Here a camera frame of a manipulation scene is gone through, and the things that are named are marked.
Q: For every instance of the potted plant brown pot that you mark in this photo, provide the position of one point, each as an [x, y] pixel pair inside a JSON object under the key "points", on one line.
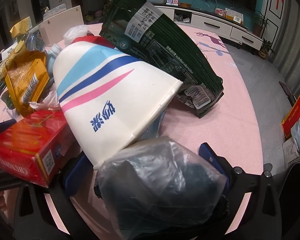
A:
{"points": [[258, 28]]}

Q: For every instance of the dark door mat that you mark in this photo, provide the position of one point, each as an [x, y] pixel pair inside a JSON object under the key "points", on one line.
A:
{"points": [[288, 91]]}

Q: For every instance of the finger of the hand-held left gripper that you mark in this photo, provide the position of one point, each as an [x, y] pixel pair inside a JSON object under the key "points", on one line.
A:
{"points": [[2, 128], [0, 180]]}

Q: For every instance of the grey curtain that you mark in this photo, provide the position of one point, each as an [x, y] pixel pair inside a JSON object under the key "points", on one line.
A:
{"points": [[292, 42]]}

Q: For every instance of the black trash bin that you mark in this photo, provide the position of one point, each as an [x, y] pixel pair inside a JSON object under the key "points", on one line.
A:
{"points": [[295, 192]]}

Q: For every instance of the clear plastic bag dark contents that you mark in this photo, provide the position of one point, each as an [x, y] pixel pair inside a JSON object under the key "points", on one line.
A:
{"points": [[152, 185]]}

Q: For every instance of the yellow snack packet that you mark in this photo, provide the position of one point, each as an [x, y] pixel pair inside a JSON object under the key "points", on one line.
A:
{"points": [[22, 80]]}

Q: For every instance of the dark green snack packet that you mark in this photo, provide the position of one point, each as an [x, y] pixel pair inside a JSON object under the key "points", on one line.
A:
{"points": [[165, 42]]}

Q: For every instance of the pink printed tablecloth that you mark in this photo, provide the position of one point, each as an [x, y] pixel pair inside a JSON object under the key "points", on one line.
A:
{"points": [[227, 105]]}

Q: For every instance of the crumpled clear plastic wrap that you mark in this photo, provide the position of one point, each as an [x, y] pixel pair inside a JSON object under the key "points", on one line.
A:
{"points": [[46, 100]]}

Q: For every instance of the white flat box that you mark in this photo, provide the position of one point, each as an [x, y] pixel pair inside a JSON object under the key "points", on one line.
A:
{"points": [[62, 22]]}

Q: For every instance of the printed cardboard box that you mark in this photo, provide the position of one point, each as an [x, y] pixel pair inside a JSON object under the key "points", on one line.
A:
{"points": [[291, 152]]}

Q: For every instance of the small potted floor plant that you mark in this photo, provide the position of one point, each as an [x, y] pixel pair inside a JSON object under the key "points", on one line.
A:
{"points": [[263, 52]]}

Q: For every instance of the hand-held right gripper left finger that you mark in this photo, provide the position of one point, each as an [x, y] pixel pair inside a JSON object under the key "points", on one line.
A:
{"points": [[73, 180]]}

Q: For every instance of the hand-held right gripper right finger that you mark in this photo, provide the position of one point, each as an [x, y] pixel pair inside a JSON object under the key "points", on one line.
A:
{"points": [[211, 158]]}

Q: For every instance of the small white plastic bag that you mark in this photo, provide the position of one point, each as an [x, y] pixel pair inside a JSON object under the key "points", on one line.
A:
{"points": [[76, 33]]}

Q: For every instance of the white television cabinet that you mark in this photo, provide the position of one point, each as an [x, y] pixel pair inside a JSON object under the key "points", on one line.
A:
{"points": [[207, 21]]}

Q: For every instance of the white desk calendar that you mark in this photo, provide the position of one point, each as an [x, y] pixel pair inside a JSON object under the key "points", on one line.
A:
{"points": [[236, 16]]}

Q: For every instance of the red shopping bag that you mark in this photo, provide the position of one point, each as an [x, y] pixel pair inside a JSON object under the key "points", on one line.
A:
{"points": [[293, 117]]}

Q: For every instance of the red photo frame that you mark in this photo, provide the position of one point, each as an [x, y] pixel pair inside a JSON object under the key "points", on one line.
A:
{"points": [[220, 12]]}

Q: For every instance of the striped white paper cup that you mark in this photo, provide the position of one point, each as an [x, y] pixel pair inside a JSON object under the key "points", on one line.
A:
{"points": [[102, 100]]}

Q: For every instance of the yellow paper bag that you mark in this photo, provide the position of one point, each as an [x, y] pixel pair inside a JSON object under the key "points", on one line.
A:
{"points": [[18, 28]]}

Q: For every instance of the red cardboard box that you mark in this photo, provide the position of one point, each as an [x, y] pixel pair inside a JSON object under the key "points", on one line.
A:
{"points": [[27, 142]]}

